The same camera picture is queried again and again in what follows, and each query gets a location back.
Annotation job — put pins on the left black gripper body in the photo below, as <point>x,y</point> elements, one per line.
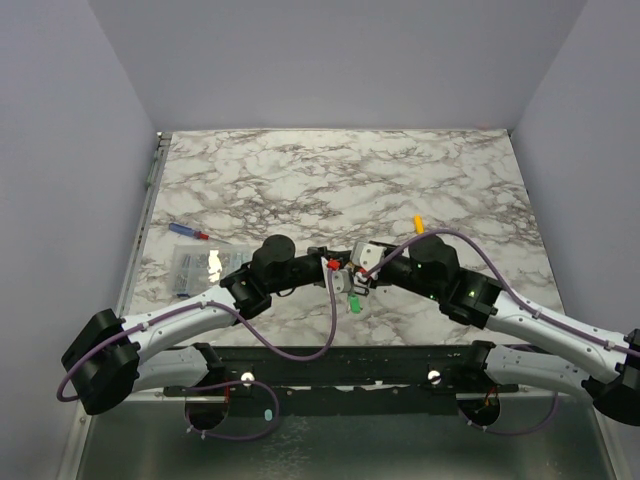
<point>312,265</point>

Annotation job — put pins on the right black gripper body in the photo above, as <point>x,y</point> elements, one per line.
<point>382,267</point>

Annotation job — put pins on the green key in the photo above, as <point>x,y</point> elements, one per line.
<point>354,304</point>

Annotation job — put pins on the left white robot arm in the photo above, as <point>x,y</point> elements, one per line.
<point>104,361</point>

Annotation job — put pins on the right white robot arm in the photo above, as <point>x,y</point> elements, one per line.
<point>570,356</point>

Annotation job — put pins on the clear plastic screw box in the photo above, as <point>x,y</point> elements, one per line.
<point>196,268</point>

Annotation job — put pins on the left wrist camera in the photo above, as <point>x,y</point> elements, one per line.
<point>342,281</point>

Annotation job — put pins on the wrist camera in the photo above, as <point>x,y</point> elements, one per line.
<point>366,255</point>
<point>342,281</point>

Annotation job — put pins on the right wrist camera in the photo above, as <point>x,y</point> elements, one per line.
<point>366,255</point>

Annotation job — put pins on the orange handled screwdriver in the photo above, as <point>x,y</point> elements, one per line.
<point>418,224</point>

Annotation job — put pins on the black mounting rail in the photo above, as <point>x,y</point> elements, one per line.
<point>345,381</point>

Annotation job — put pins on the blue handled screwdriver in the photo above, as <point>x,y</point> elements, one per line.
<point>187,231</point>

